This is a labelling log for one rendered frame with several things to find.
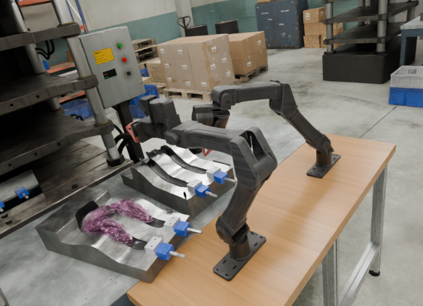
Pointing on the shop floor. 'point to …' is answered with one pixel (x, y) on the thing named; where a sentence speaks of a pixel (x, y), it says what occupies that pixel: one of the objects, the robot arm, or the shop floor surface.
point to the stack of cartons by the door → (318, 28)
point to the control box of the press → (115, 75)
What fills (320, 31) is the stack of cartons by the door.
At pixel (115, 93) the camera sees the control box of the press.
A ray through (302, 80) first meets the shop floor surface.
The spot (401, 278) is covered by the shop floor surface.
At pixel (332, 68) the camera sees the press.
